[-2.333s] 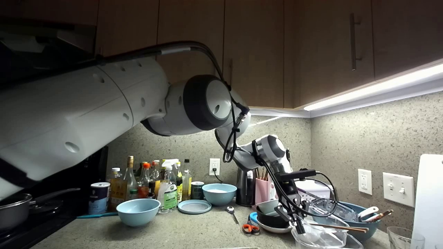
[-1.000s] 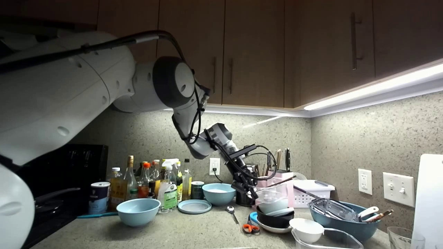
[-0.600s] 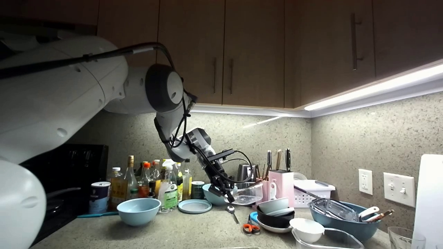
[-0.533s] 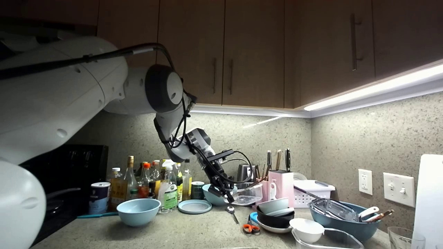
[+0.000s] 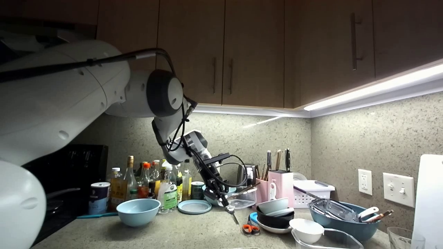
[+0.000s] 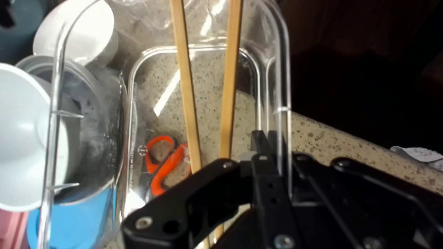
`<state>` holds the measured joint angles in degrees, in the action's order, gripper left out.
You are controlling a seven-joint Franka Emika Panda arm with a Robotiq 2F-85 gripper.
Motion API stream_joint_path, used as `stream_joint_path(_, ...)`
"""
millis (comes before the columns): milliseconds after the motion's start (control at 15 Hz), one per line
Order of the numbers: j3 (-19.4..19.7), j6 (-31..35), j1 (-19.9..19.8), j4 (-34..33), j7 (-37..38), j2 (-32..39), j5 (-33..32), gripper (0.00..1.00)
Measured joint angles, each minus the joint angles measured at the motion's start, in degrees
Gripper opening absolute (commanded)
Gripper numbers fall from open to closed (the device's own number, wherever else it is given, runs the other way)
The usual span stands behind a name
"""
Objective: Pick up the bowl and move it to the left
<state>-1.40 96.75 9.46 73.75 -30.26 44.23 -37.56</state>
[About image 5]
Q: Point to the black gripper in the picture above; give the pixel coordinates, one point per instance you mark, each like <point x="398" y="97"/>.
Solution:
<point x="209" y="177"/>

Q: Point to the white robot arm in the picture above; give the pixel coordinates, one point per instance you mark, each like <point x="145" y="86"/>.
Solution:
<point x="45" y="101"/>

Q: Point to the grey blue bowl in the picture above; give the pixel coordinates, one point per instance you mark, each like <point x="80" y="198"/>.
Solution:
<point x="271" y="206"/>

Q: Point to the black bowl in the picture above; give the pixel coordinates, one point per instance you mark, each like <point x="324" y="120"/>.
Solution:
<point x="274" y="220"/>

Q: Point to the light blue empty bowl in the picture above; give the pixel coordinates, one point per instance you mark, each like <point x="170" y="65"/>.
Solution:
<point x="138" y="215"/>

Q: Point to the small white bowl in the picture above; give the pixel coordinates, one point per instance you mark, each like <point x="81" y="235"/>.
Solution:
<point x="306" y="228"/>

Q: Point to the clear glass bowl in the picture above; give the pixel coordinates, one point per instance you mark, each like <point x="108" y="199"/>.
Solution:
<point x="340" y="239"/>

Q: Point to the large blue mixing bowl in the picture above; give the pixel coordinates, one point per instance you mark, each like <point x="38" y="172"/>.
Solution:
<point x="354" y="228"/>

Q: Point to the metal spoon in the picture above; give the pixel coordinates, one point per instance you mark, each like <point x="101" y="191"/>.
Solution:
<point x="234" y="216"/>

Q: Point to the dark green jar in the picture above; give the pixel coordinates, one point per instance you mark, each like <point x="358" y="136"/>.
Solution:
<point x="196" y="191"/>

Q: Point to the small light blue plate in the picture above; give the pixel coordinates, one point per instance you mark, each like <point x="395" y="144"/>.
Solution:
<point x="193" y="208"/>

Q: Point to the steel kettle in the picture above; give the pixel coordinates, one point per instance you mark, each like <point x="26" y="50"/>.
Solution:
<point x="249" y="174"/>

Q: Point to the oil bottle black cap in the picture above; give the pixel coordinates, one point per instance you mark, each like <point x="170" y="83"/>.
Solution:
<point x="186" y="184"/>

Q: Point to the pink mug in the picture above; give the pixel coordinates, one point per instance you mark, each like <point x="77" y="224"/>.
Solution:
<point x="263" y="191"/>

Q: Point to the clear bottle green label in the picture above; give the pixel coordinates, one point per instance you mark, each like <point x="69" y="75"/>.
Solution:
<point x="168" y="195"/>

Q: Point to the pink white knife block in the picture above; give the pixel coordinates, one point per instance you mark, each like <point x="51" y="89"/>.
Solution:
<point x="283" y="187"/>

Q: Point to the small white box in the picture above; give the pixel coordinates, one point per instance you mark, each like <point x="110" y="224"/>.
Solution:
<point x="168" y="163"/>

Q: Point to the bottle with orange cap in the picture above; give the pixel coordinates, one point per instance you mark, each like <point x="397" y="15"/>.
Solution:
<point x="145" y="181"/>

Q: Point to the white plastic basket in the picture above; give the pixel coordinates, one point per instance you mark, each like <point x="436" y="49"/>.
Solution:
<point x="312" y="188"/>

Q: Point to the tall bottle gold top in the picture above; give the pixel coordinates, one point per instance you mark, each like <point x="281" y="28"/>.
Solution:
<point x="130" y="181"/>

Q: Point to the under-cabinet light strip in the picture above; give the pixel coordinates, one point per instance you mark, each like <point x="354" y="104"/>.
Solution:
<point x="257" y="111"/>
<point x="378" y="84"/>

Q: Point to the amber jar white cap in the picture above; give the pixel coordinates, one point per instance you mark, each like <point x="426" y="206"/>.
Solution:
<point x="116" y="188"/>

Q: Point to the metal whisk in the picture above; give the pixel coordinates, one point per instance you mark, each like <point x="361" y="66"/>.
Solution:
<point x="333" y="209"/>

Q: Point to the blue white salt canister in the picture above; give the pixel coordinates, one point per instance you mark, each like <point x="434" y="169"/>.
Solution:
<point x="98" y="198"/>

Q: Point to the flat blue strip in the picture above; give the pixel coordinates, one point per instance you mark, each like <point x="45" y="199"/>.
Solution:
<point x="96" y="215"/>

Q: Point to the black kitchen stove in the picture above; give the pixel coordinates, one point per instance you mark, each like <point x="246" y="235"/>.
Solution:
<point x="77" y="170"/>

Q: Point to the dark frying pan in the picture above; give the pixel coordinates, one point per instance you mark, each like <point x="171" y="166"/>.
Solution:
<point x="63" y="191"/>

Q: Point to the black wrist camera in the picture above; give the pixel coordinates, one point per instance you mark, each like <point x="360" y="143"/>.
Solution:
<point x="220" y="159"/>

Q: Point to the white duplex wall outlet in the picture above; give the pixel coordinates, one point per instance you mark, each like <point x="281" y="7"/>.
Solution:
<point x="365" y="181"/>

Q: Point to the white double switch plate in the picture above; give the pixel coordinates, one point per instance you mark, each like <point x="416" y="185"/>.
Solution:
<point x="397" y="190"/>

